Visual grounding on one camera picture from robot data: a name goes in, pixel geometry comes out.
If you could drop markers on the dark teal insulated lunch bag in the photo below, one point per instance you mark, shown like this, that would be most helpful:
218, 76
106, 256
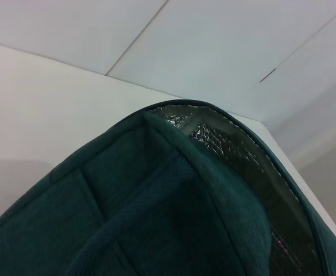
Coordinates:
127, 201

